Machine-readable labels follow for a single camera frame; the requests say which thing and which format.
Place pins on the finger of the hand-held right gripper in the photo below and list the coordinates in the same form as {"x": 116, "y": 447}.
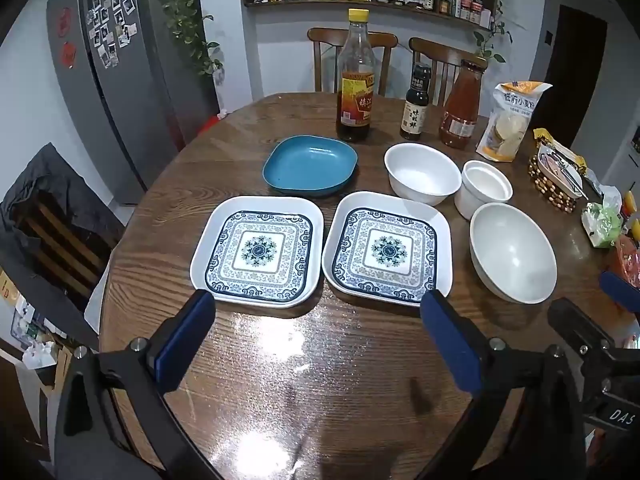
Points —
{"x": 622, "y": 291}
{"x": 575, "y": 325}

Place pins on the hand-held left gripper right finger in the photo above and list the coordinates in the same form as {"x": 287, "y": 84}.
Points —
{"x": 450, "y": 345}

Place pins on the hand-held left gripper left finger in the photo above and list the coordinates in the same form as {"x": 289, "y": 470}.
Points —
{"x": 185, "y": 340}

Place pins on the large white bowl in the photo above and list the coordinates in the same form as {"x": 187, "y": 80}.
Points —
{"x": 512, "y": 252}

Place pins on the blue patterned square plate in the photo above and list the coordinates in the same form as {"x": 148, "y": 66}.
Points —
{"x": 257, "y": 251}
{"x": 387, "y": 250}

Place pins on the straight-sided white bowl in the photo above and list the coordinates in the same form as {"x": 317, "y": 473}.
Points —
{"x": 482, "y": 192}

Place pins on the medium white bowl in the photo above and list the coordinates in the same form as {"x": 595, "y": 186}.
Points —
{"x": 422, "y": 175}

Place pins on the red snack packet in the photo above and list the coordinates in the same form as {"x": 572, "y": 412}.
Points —
{"x": 629, "y": 260}

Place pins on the green tissue pack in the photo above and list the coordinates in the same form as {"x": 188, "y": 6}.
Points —
{"x": 602, "y": 222}

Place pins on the beaded woven basket with tray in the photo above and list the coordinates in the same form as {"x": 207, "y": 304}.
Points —
{"x": 547, "y": 190}

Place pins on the metal tongs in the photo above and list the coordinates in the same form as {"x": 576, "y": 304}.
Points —
{"x": 570, "y": 175}

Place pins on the white oval dish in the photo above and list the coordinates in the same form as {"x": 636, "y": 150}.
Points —
{"x": 557, "y": 170}

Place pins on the slatted wooden chair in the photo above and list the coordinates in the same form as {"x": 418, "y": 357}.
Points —
{"x": 60, "y": 245}

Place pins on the bag of round crackers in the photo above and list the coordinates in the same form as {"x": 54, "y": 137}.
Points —
{"x": 510, "y": 125}

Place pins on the dark door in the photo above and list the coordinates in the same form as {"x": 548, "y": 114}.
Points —
{"x": 575, "y": 65}

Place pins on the red sauce bottle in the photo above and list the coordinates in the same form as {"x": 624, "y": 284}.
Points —
{"x": 461, "y": 110}

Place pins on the small dark sauce bottle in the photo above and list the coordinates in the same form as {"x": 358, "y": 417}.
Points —
{"x": 413, "y": 110}

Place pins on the grey refrigerator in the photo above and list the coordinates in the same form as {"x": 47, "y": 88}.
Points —
{"x": 145, "y": 85}

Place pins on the yellow-capped vinegar bottle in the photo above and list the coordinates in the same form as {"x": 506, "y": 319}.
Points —
{"x": 356, "y": 85}

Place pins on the wooden dining chair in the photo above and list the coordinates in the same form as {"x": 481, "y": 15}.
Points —
{"x": 325, "y": 60}
{"x": 440, "y": 65}

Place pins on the small green vine plant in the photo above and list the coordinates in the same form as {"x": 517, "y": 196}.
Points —
{"x": 492, "y": 25}

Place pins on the hanging green vine plant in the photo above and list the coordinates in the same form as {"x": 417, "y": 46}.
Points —
{"x": 187, "y": 15}

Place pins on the cluster of fridge photos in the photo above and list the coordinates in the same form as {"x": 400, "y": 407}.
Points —
{"x": 112, "y": 10}

